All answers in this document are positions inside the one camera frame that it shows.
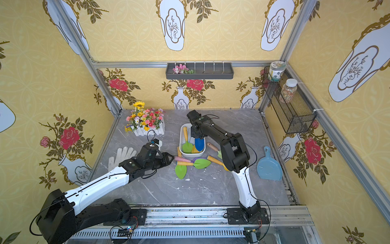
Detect blue trowel pale wooden handle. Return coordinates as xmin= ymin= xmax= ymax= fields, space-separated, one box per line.
xmin=195 ymin=138 xmax=205 ymax=152

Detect green pointed trowel yellow handle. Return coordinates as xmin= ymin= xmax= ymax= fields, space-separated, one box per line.
xmin=182 ymin=127 xmax=193 ymax=154

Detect yellow plastic scoop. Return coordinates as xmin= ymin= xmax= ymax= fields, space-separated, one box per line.
xmin=192 ymin=145 xmax=200 ymax=154

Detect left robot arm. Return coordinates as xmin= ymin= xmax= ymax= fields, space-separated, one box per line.
xmin=33 ymin=142 xmax=175 ymax=244

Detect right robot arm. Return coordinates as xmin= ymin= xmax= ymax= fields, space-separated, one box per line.
xmin=187 ymin=110 xmax=271 ymax=225

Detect white plastic storage box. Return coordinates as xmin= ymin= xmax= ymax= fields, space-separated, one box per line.
xmin=179 ymin=123 xmax=206 ymax=158

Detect white work glove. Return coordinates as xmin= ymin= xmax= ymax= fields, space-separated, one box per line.
xmin=108 ymin=146 xmax=137 ymax=171

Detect artificial flowers white fence planter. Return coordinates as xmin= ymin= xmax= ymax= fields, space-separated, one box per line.
xmin=125 ymin=102 xmax=165 ymax=136

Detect small pink flowers on shelf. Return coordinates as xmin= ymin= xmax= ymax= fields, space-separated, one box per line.
xmin=172 ymin=64 xmax=195 ymax=74

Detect light blue dustpan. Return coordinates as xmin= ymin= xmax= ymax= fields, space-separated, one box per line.
xmin=257 ymin=146 xmax=283 ymax=181

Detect jar with patterned lid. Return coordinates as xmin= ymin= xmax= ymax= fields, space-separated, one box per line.
xmin=268 ymin=61 xmax=286 ymax=82

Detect clear jar white lid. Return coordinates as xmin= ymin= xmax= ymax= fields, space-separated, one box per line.
xmin=279 ymin=78 xmax=298 ymax=103

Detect purple trowel pink handle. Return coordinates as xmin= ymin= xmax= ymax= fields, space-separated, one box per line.
xmin=175 ymin=156 xmax=196 ymax=163

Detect green narrow trowel yellow handle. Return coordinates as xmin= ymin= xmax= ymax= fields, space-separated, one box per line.
xmin=175 ymin=146 xmax=187 ymax=180

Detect green trowel brown wooden handle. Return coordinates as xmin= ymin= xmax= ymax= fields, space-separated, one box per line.
xmin=206 ymin=142 xmax=222 ymax=159

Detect dark wall shelf tray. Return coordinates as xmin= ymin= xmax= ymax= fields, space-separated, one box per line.
xmin=166 ymin=62 xmax=235 ymax=80

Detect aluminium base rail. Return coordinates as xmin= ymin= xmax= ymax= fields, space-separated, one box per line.
xmin=70 ymin=205 xmax=322 ymax=244

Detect black wire mesh basket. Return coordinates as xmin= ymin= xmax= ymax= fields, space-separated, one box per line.
xmin=263 ymin=67 xmax=316 ymax=134

